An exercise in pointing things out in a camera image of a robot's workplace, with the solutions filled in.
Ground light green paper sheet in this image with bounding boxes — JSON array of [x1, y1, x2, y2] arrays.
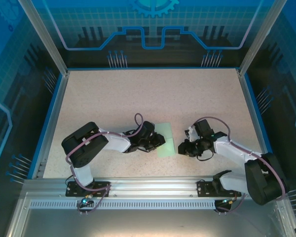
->
[[153, 122, 176, 158]]

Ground small board with green light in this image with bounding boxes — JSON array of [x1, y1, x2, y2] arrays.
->
[[76, 196, 94, 216], [214, 198, 238, 216]]

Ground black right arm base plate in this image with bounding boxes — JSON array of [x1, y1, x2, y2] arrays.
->
[[196, 180, 242, 198]]

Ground aluminium mounting rail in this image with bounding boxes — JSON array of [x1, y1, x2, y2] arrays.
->
[[23, 177, 286, 199]]

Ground aluminium side rail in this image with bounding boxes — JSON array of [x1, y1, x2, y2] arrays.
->
[[31, 71, 72, 180], [236, 69, 273, 179]]

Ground slotted grey cable duct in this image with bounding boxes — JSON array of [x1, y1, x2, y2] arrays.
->
[[29, 200, 217, 210]]

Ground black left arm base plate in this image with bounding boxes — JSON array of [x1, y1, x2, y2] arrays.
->
[[65, 181, 111, 198]]

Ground aluminium frame post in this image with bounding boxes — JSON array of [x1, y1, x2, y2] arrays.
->
[[17, 0, 71, 76], [237, 0, 283, 76]]

